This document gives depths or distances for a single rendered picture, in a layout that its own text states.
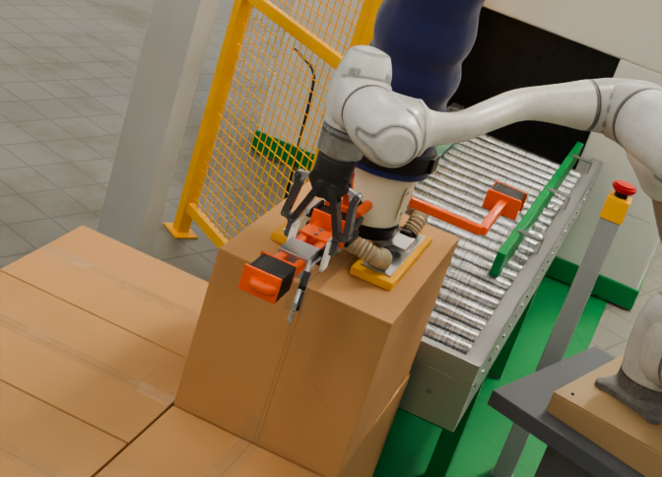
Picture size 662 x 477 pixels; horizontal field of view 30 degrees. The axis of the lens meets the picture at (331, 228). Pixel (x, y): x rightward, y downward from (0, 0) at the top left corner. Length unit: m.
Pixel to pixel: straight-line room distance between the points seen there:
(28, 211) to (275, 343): 2.27
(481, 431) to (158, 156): 1.42
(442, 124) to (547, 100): 0.30
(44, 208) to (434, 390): 2.03
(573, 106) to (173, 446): 1.08
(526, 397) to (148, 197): 1.81
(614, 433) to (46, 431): 1.21
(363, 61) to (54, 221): 2.65
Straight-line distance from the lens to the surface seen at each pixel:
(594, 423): 2.81
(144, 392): 2.80
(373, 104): 2.12
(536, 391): 2.92
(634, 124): 2.36
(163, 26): 4.08
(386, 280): 2.64
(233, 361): 2.68
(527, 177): 5.08
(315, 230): 2.45
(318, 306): 2.55
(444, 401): 3.31
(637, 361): 2.85
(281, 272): 2.21
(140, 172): 4.23
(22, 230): 4.61
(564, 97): 2.41
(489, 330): 3.49
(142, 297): 3.18
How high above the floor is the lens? 2.04
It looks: 22 degrees down
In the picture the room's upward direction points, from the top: 18 degrees clockwise
